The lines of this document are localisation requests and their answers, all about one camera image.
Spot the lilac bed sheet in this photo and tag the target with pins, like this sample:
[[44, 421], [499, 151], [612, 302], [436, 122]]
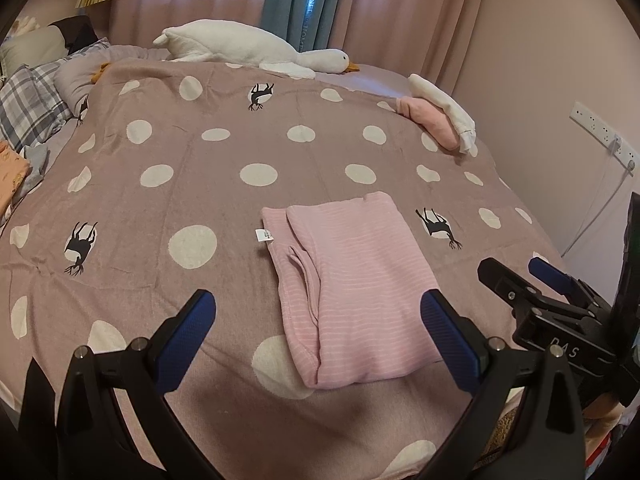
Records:
[[380, 80]]

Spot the plaid pillow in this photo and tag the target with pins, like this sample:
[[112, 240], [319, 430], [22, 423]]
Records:
[[30, 100], [92, 49]]

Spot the pink striped shirt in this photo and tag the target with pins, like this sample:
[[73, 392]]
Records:
[[350, 285]]

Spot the beige pillow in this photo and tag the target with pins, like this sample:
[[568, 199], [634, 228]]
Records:
[[30, 47]]

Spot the white goose plush toy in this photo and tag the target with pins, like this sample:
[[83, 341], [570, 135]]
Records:
[[225, 40]]

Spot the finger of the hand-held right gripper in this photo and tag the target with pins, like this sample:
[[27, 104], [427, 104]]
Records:
[[555, 275], [505, 282]]

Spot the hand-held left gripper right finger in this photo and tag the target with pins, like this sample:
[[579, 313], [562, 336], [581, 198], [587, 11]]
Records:
[[450, 345]]

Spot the blue curtain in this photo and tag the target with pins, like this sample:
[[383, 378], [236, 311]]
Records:
[[285, 10]]

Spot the folded orange garment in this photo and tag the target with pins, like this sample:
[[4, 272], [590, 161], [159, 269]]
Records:
[[12, 175]]

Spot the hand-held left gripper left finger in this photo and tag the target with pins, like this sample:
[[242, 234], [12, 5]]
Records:
[[185, 340]]

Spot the folded white garment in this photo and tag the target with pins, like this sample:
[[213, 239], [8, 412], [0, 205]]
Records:
[[440, 100]]

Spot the white wall socket strip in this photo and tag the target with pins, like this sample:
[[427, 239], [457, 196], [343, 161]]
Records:
[[600, 127]]

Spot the dark pillow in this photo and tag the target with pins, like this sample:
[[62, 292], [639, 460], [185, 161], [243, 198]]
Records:
[[77, 32]]

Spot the cream plush toy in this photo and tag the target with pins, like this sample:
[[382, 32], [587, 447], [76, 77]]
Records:
[[25, 25]]

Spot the leopard print cloth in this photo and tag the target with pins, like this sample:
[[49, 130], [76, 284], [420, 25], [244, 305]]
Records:
[[502, 435]]

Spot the folded pink garment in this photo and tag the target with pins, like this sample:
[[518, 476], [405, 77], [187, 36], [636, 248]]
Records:
[[430, 117]]

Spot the polka dot blanket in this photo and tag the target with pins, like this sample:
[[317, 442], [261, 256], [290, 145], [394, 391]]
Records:
[[225, 135]]

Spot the grey pillow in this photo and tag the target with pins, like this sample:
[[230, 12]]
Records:
[[72, 80]]

